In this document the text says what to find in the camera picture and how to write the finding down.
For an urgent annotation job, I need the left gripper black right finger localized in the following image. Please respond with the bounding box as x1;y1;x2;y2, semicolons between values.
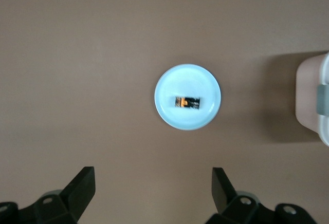
205;167;318;224

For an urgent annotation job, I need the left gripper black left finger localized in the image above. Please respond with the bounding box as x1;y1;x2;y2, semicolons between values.
0;166;96;224

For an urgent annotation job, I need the orange push button switch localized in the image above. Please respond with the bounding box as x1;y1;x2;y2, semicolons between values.
174;96;201;110

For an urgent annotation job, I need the white lidded storage box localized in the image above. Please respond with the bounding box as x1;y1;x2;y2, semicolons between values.
295;51;329;147

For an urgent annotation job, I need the grey box latch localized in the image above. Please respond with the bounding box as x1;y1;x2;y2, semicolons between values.
316;84;329;117

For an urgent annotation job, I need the brown table cover sheet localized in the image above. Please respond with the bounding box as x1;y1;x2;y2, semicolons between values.
0;0;329;224

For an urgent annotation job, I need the light blue round plate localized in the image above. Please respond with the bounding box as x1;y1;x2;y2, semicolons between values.
154;63;222;132

